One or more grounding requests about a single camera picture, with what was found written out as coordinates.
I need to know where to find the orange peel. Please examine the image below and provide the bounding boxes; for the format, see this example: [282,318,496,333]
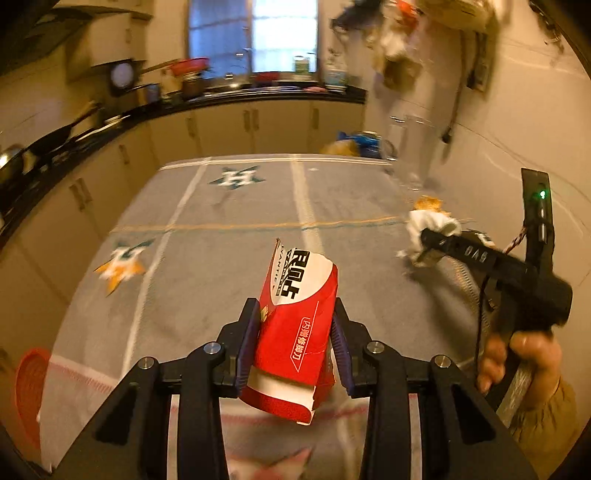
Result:
[414,195,451,217]

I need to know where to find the lower kitchen cabinets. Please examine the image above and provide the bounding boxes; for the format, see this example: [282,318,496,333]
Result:
[1,91,366,320]

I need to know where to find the green detergent bottle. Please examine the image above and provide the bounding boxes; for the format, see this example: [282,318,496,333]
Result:
[294,55,310,77]

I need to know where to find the red colander bowl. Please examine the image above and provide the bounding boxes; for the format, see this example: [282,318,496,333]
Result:
[169,57,209,77]

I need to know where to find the person right hand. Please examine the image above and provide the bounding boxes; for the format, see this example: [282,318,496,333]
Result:
[476,329,564,412]

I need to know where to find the glass beer mug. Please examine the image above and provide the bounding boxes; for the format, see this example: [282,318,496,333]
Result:
[391,115,435,191]

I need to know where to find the upper wall cabinet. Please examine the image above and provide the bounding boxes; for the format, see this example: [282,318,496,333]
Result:
[65,13,148,82]

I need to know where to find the black power plug cable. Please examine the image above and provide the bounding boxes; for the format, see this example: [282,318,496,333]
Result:
[440,32,469,145]

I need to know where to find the steel wok with lid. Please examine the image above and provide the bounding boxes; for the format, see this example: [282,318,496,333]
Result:
[0,144,26,194]

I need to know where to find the red mesh trash basket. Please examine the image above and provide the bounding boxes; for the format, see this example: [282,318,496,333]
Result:
[14,348,50,450]

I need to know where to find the black frying pan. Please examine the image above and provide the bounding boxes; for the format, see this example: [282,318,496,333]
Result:
[27,101,101,158]

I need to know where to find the red torn paper box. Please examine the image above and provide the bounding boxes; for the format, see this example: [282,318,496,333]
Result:
[240,241,339,425]

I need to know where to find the grey patterned tablecloth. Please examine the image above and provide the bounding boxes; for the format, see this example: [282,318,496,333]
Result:
[38,157,477,469]

